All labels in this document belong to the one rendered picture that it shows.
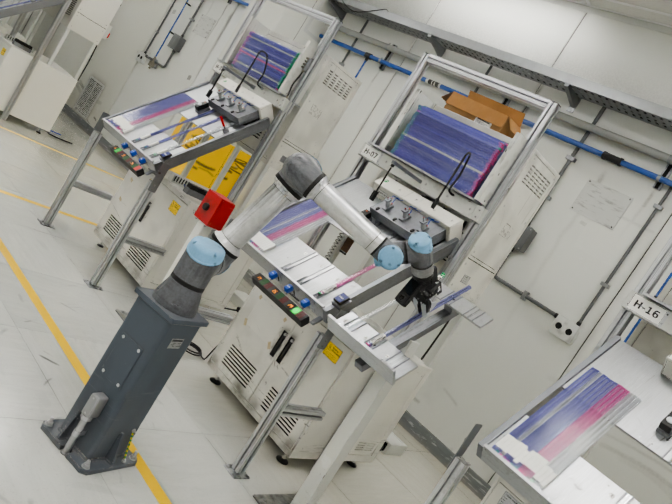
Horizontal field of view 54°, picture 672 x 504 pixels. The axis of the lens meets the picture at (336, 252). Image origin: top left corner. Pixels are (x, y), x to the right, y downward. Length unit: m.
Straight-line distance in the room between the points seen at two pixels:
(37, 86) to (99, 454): 4.87
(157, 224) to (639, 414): 2.68
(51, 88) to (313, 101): 3.40
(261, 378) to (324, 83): 1.80
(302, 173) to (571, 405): 1.11
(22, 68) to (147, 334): 4.79
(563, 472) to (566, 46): 3.32
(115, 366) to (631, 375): 1.67
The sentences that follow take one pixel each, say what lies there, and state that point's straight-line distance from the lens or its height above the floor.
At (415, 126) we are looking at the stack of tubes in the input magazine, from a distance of 3.09.
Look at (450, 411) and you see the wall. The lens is 4.33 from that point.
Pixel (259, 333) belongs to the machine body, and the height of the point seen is 0.36.
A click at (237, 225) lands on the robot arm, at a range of 2.17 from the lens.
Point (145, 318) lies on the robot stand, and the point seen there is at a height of 0.49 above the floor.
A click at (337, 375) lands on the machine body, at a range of 2.76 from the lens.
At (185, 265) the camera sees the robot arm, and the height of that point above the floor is 0.69.
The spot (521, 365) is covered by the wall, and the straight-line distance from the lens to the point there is 4.17.
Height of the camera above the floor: 1.18
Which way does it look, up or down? 6 degrees down
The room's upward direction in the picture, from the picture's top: 32 degrees clockwise
